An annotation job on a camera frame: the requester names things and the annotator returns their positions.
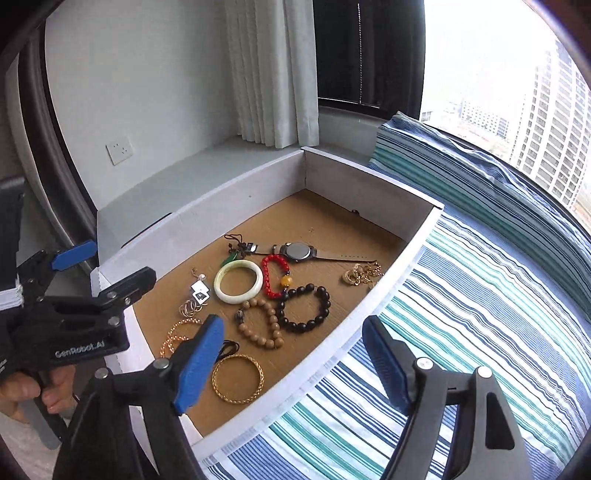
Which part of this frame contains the amber pearl bead bracelet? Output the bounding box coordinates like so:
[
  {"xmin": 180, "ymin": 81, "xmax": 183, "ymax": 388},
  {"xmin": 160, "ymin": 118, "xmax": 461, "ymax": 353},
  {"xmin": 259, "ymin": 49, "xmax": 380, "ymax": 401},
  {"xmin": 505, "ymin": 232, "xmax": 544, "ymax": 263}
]
[{"xmin": 158, "ymin": 317, "xmax": 205, "ymax": 358}]

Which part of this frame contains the pale jade bangle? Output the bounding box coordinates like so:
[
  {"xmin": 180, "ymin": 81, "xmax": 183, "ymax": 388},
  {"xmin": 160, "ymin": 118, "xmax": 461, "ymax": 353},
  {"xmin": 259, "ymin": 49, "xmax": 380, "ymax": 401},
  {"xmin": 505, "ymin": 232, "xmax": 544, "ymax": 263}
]
[{"xmin": 213, "ymin": 260, "xmax": 263, "ymax": 305}]

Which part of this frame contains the gold woven bangle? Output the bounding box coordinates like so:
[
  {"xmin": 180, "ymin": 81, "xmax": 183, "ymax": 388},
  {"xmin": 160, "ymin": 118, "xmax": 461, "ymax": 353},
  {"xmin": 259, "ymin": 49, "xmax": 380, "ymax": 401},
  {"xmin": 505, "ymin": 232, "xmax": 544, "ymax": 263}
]
[{"xmin": 211, "ymin": 354, "xmax": 266, "ymax": 405}]

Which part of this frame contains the red bead bracelet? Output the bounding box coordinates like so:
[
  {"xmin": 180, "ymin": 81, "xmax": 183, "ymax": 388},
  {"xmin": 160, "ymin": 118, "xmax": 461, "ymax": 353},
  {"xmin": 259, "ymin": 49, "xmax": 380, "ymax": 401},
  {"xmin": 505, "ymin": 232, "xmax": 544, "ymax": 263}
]
[{"xmin": 259, "ymin": 253, "xmax": 295, "ymax": 301}]

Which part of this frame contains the brown wooden bead bracelet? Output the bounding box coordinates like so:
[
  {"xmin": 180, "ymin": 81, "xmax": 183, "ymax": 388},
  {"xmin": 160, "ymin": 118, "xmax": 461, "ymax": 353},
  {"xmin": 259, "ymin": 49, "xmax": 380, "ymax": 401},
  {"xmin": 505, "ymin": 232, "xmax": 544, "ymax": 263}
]
[{"xmin": 234, "ymin": 297, "xmax": 287, "ymax": 350}]

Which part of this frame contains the black bead bracelet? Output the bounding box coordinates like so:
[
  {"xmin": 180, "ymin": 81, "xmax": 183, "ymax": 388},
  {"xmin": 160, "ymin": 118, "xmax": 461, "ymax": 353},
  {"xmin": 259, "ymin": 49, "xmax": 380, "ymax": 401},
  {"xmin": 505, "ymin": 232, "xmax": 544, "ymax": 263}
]
[{"xmin": 274, "ymin": 284, "xmax": 333, "ymax": 335}]

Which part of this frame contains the tan strap wristwatch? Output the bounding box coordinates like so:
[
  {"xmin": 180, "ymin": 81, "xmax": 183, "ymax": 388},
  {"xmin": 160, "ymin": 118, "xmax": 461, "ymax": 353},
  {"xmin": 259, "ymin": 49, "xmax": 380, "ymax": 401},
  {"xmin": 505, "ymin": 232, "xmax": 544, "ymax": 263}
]
[{"xmin": 245, "ymin": 242, "xmax": 376, "ymax": 263}]

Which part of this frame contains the gold chain ring necklace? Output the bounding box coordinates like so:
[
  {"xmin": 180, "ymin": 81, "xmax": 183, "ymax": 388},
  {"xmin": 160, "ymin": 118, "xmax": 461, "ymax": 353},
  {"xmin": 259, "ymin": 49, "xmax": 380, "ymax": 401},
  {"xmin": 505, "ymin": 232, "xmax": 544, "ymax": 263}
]
[{"xmin": 341, "ymin": 260, "xmax": 386, "ymax": 289}]

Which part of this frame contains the person's left hand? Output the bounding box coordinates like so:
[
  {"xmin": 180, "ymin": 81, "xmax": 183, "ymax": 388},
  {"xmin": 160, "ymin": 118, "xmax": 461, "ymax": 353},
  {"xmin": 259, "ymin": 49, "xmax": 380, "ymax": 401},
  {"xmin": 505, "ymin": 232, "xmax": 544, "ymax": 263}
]
[{"xmin": 1, "ymin": 365, "xmax": 76, "ymax": 423}]

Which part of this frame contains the blue green striped bedsheet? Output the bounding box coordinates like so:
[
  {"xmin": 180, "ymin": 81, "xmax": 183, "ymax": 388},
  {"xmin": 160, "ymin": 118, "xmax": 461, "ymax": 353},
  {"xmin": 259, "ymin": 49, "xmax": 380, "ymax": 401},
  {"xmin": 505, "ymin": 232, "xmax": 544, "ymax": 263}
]
[{"xmin": 205, "ymin": 214, "xmax": 590, "ymax": 479}]

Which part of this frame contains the white cardboard tray box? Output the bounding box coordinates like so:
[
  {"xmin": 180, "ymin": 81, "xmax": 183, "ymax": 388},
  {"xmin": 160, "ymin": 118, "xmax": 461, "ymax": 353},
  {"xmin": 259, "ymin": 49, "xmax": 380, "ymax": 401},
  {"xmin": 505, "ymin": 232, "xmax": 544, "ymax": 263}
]
[{"xmin": 91, "ymin": 148, "xmax": 443, "ymax": 462}]

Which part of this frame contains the striped pillow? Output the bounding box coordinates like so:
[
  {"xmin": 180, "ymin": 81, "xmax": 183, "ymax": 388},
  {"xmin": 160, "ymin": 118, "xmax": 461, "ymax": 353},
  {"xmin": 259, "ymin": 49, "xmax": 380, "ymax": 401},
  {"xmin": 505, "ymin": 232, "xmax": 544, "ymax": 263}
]
[{"xmin": 370, "ymin": 113, "xmax": 590, "ymax": 313}]

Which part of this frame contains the white curtain left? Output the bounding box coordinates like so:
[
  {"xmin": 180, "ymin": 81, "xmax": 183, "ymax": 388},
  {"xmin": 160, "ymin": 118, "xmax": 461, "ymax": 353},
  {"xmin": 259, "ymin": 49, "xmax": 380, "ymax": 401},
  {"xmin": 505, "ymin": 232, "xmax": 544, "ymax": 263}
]
[{"xmin": 223, "ymin": 1, "xmax": 320, "ymax": 150}]

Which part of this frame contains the black hair tie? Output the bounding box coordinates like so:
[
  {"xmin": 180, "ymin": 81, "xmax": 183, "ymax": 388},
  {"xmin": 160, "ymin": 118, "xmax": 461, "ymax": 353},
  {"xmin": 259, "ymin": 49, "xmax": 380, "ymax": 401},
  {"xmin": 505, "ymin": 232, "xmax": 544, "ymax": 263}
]
[{"xmin": 216, "ymin": 338, "xmax": 242, "ymax": 363}]

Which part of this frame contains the white wall socket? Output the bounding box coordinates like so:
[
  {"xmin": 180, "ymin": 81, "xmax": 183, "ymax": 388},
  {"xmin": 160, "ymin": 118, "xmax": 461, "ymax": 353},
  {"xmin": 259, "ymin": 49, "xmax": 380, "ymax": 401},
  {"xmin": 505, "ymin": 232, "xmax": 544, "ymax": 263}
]
[{"xmin": 105, "ymin": 136, "xmax": 134, "ymax": 166}]

